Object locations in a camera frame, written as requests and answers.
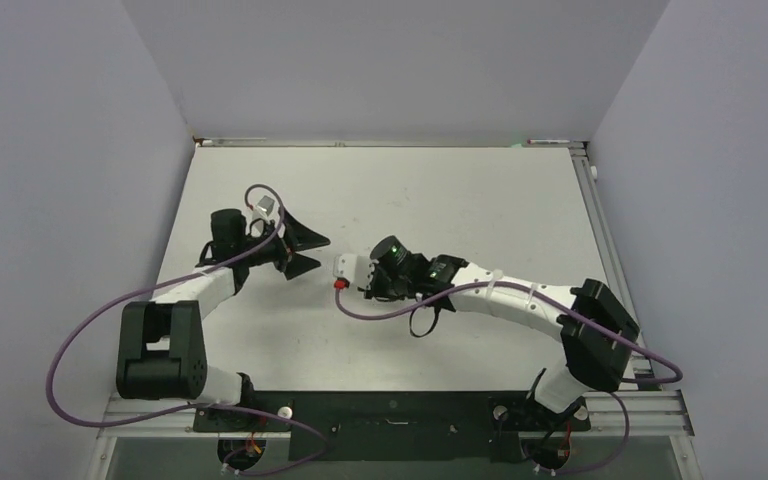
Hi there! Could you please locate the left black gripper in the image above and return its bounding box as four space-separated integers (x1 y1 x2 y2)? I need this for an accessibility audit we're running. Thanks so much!
238 209 329 279

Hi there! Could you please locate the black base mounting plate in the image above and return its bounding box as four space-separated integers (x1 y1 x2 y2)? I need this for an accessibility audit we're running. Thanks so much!
192 391 591 463

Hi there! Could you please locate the front aluminium frame rail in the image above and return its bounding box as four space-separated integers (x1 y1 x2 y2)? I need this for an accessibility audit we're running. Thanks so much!
97 390 693 439

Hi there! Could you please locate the red white marker pen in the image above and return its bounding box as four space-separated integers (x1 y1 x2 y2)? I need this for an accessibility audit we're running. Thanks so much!
526 139 572 147

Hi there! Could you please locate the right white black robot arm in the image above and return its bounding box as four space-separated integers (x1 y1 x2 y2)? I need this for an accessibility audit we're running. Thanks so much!
334 236 640 428

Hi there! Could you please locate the back aluminium rail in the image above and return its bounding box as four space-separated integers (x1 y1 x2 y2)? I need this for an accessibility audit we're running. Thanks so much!
193 137 588 149

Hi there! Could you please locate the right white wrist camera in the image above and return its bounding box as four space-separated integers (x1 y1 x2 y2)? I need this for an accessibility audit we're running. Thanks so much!
332 253 375 291

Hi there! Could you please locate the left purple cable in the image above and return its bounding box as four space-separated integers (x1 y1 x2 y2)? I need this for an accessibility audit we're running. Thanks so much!
46 184 329 478

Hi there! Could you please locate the right aluminium side rail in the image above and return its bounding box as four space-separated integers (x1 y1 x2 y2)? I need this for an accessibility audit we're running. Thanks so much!
569 146 657 392

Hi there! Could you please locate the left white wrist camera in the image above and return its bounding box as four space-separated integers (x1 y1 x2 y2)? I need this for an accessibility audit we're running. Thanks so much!
252 195 279 219

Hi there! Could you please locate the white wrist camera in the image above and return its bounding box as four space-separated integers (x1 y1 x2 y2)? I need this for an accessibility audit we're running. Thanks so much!
252 195 279 219
332 253 375 291

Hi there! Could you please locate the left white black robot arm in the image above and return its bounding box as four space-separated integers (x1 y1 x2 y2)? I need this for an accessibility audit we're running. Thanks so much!
116 209 330 430

